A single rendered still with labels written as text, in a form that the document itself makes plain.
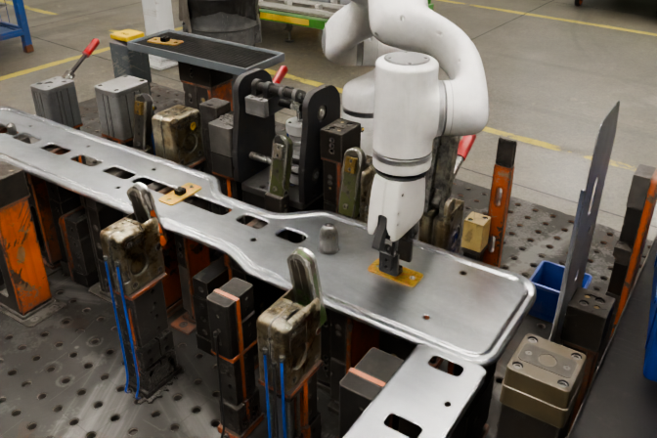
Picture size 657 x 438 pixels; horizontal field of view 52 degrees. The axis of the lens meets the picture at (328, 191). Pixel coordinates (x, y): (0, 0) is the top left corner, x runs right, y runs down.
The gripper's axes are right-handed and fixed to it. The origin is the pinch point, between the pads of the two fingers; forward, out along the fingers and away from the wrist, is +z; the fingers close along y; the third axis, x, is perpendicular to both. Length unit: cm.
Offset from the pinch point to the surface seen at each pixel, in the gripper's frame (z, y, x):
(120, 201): 4, 8, -54
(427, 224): 1.3, -13.1, -0.9
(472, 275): 3.3, -6.3, 10.4
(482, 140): 104, -270, -84
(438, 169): -8.6, -14.8, -0.5
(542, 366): -2.7, 14.4, 27.3
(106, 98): -6, -12, -79
